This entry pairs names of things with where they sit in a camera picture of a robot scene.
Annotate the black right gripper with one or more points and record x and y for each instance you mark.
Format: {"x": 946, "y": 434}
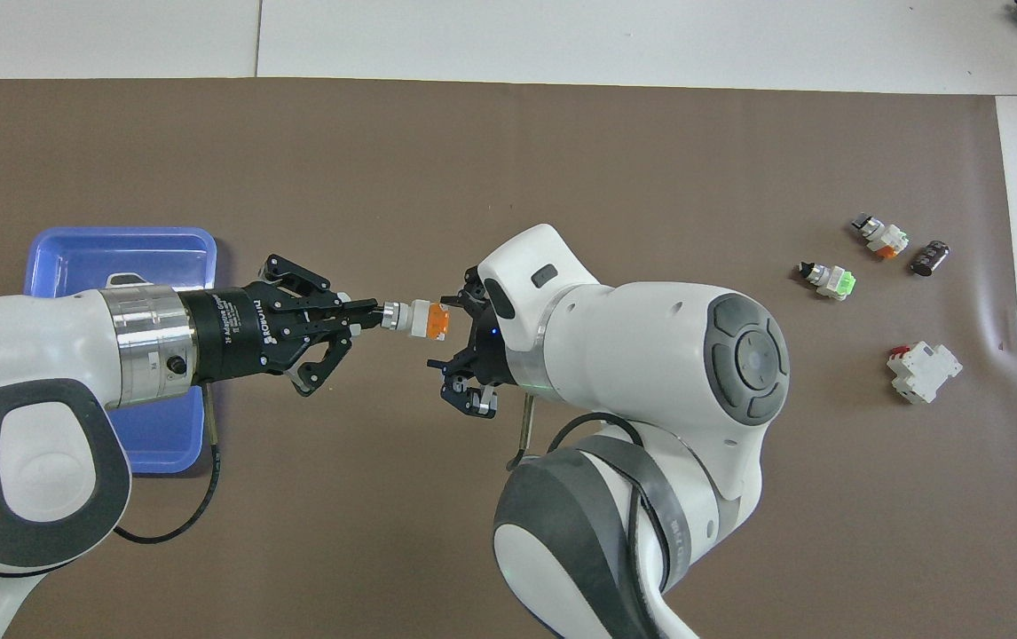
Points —
{"x": 484, "y": 342}

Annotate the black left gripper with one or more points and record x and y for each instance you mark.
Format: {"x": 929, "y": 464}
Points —
{"x": 233, "y": 333}

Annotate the orange-backed push-button switch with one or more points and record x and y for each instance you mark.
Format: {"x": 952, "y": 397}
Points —
{"x": 415, "y": 319}

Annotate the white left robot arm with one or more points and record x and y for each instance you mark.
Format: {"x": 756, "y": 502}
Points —
{"x": 29, "y": 355}

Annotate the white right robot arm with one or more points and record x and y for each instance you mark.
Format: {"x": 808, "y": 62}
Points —
{"x": 650, "y": 355}

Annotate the brown paper mat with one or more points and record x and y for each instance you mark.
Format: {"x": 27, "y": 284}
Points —
{"x": 437, "y": 177}

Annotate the blue plastic tray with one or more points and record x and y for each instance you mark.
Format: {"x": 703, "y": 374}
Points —
{"x": 118, "y": 257}

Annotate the white circuit breaker red lever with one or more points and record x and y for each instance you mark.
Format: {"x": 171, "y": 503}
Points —
{"x": 926, "y": 373}

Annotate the small dark brown terminal block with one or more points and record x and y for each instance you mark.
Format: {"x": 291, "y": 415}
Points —
{"x": 930, "y": 257}

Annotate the green-backed push-button switch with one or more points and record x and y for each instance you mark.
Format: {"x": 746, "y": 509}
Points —
{"x": 832, "y": 282}

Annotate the small white push-button switch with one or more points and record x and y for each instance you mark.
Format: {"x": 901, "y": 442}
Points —
{"x": 883, "y": 237}

